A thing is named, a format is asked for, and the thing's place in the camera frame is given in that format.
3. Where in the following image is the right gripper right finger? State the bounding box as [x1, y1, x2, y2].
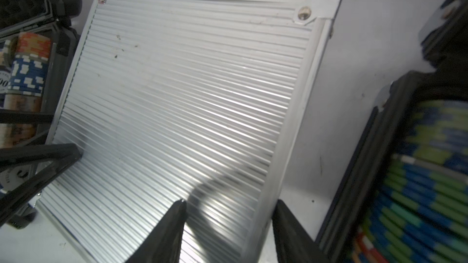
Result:
[272, 200, 330, 263]

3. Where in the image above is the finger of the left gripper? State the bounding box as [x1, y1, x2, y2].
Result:
[1, 131, 82, 225]

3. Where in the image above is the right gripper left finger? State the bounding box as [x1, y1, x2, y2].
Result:
[126, 200, 188, 263]

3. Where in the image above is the silver poker case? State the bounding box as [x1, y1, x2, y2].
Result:
[39, 0, 341, 263]

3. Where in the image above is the left black poker case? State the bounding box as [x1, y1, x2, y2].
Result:
[1, 0, 82, 229]

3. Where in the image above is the black poker case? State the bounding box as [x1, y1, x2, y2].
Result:
[317, 0, 468, 263]
[1, 0, 82, 229]

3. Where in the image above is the right black poker case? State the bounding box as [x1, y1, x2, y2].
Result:
[317, 0, 468, 263]

